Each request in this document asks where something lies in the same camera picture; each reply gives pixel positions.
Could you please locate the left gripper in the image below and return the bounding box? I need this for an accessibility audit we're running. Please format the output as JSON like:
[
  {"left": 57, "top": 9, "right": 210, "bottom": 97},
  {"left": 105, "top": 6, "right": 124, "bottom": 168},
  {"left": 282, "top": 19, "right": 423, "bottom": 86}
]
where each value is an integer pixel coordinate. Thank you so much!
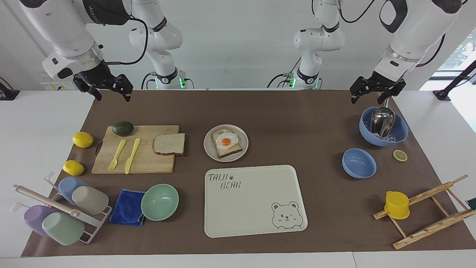
[{"left": 350, "top": 70, "right": 406, "bottom": 105}]

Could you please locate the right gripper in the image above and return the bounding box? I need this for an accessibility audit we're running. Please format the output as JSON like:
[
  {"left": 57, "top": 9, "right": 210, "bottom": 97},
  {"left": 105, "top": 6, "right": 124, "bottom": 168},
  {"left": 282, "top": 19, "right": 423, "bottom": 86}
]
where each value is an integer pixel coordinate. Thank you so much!
[{"left": 73, "top": 61, "right": 134, "bottom": 102}]

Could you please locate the round beige plate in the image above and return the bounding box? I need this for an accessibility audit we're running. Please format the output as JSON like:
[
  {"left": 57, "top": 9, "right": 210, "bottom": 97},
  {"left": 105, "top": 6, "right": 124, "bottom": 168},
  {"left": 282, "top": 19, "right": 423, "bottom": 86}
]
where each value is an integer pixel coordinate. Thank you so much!
[{"left": 203, "top": 124, "right": 249, "bottom": 163}]

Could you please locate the metal scoop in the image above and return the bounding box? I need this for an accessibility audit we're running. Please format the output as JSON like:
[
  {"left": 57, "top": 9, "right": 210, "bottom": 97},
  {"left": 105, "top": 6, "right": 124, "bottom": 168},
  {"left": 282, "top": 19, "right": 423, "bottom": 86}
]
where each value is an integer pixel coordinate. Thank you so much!
[{"left": 370, "top": 107, "right": 396, "bottom": 138}]

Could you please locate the dark green avocado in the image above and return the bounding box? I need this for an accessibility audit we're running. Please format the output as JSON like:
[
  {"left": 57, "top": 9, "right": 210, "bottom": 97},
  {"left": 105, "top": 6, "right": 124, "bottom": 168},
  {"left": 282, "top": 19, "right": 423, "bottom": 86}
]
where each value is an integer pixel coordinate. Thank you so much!
[{"left": 112, "top": 121, "right": 135, "bottom": 137}]

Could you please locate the large blue bowl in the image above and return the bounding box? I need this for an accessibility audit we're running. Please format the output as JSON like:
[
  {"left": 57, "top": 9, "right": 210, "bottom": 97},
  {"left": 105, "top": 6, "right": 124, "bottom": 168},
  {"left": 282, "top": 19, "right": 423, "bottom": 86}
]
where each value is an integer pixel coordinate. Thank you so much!
[{"left": 358, "top": 106, "right": 409, "bottom": 147}]

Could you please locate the yellow lemon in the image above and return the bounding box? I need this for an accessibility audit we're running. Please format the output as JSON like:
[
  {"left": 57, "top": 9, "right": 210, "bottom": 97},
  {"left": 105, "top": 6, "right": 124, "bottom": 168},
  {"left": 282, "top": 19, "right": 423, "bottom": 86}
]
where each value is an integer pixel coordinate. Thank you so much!
[
  {"left": 72, "top": 131, "right": 94, "bottom": 149},
  {"left": 62, "top": 160, "right": 85, "bottom": 176}
]

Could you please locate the yellow-green plastic fork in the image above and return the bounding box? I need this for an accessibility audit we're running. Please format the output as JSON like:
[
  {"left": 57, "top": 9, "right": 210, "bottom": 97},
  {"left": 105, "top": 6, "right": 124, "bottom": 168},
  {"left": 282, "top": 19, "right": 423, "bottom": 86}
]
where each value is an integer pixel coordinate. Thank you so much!
[{"left": 107, "top": 139, "right": 127, "bottom": 172}]

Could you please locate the yellow-green plastic knife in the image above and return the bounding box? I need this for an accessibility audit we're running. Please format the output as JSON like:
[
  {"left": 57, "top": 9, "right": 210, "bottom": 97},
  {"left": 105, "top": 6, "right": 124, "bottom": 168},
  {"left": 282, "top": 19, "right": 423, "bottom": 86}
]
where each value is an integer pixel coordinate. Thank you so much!
[{"left": 125, "top": 138, "right": 142, "bottom": 175}]

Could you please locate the small blue bowl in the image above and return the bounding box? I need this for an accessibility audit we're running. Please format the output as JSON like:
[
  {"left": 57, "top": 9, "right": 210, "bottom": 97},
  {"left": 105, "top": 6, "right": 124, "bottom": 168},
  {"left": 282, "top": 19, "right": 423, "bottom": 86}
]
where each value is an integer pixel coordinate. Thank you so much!
[{"left": 342, "top": 148, "right": 377, "bottom": 179}]

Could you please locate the black stand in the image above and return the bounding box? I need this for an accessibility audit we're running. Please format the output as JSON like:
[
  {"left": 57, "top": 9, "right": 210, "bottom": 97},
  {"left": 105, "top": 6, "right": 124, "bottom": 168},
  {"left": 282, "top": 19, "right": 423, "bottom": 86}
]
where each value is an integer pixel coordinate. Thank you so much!
[
  {"left": 0, "top": 76, "right": 20, "bottom": 101},
  {"left": 432, "top": 60, "right": 476, "bottom": 101}
]

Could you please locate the plain bread slice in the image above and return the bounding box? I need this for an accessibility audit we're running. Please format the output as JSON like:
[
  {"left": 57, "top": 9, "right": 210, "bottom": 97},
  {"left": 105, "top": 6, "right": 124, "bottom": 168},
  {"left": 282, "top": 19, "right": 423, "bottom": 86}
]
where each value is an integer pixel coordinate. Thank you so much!
[{"left": 152, "top": 133, "right": 186, "bottom": 156}]

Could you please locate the wooden cutting board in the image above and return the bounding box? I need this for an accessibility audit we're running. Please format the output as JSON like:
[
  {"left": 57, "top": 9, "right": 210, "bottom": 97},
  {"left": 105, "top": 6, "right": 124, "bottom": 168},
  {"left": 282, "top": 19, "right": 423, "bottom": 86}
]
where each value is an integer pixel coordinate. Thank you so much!
[{"left": 91, "top": 125, "right": 180, "bottom": 175}]

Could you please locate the window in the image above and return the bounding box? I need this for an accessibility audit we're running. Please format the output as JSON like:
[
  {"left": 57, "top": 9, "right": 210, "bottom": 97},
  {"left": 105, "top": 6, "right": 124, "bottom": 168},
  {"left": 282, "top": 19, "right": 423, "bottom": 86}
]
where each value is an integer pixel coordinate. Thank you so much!
[{"left": 437, "top": 22, "right": 476, "bottom": 80}]

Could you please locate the blue cup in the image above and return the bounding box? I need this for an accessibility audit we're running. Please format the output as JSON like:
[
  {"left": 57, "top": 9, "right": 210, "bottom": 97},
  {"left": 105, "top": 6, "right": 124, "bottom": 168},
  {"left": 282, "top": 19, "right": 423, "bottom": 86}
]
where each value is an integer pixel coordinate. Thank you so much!
[{"left": 58, "top": 176, "right": 90, "bottom": 205}]

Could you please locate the beige cup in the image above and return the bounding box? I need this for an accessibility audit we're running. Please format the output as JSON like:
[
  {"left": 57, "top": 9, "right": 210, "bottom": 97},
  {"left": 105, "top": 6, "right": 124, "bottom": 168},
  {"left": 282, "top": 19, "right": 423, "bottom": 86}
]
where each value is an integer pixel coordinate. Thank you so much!
[{"left": 71, "top": 186, "right": 110, "bottom": 216}]

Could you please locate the yellow cup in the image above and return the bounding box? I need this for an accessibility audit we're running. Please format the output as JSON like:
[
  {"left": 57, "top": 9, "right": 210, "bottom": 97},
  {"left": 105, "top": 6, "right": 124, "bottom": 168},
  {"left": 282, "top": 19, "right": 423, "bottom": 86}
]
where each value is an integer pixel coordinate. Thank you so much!
[{"left": 384, "top": 191, "right": 411, "bottom": 220}]

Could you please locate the blue cloth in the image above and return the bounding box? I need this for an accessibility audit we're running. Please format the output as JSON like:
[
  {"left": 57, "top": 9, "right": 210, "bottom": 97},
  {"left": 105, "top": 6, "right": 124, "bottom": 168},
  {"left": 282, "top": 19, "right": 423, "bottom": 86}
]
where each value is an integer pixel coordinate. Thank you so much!
[{"left": 109, "top": 189, "right": 146, "bottom": 227}]

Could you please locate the mint green bowl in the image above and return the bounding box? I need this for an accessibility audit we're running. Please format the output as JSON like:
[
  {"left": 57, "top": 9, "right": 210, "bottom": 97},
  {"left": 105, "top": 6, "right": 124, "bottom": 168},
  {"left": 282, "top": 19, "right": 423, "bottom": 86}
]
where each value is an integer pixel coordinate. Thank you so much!
[{"left": 140, "top": 184, "right": 180, "bottom": 222}]

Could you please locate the fried egg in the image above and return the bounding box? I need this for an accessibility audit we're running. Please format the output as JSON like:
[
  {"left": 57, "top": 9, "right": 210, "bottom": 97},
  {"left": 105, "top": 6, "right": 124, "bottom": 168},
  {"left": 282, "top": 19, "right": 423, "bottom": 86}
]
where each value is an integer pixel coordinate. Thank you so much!
[{"left": 216, "top": 133, "right": 239, "bottom": 150}]

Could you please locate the toast with fried egg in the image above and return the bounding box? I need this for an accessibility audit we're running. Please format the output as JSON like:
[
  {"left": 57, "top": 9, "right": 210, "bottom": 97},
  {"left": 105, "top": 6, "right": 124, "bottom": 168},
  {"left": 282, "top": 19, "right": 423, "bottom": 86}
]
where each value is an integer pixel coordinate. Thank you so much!
[{"left": 211, "top": 128, "right": 243, "bottom": 159}]

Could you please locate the wooden folding rack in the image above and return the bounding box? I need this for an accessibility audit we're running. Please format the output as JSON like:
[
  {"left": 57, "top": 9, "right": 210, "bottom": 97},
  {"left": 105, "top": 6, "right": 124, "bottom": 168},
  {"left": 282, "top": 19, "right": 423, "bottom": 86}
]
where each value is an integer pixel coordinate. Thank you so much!
[{"left": 373, "top": 174, "right": 476, "bottom": 250}]

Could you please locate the mint green cup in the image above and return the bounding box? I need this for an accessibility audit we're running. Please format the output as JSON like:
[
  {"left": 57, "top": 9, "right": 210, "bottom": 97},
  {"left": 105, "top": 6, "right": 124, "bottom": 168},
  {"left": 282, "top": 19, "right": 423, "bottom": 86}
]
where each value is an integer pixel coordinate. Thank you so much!
[{"left": 42, "top": 212, "right": 86, "bottom": 246}]

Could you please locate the purple cup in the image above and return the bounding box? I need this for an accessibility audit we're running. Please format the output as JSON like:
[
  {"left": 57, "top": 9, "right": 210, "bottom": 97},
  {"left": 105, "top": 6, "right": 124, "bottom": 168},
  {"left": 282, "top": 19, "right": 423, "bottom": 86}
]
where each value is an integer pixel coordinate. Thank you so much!
[{"left": 23, "top": 205, "right": 56, "bottom": 237}]

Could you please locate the cream tray with bear print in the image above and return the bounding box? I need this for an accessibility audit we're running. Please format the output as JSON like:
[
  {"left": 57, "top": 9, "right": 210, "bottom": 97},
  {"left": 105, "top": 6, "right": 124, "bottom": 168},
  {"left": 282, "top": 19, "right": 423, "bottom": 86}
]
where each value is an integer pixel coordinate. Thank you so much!
[{"left": 204, "top": 165, "right": 309, "bottom": 238}]

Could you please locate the black cable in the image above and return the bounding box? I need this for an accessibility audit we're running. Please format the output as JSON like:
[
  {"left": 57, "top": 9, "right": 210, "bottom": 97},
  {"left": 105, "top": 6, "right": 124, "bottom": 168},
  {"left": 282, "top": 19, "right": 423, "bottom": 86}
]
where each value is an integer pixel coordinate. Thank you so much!
[
  {"left": 266, "top": 57, "right": 302, "bottom": 89},
  {"left": 141, "top": 71, "right": 158, "bottom": 90},
  {"left": 415, "top": 33, "right": 447, "bottom": 68},
  {"left": 106, "top": 15, "right": 149, "bottom": 66},
  {"left": 335, "top": 0, "right": 378, "bottom": 24}
]

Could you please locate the white wire cup rack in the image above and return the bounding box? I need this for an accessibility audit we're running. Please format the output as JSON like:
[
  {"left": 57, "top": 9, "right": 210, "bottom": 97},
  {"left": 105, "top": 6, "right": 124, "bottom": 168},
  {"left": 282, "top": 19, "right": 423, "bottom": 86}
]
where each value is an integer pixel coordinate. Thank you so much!
[{"left": 10, "top": 171, "right": 113, "bottom": 245}]

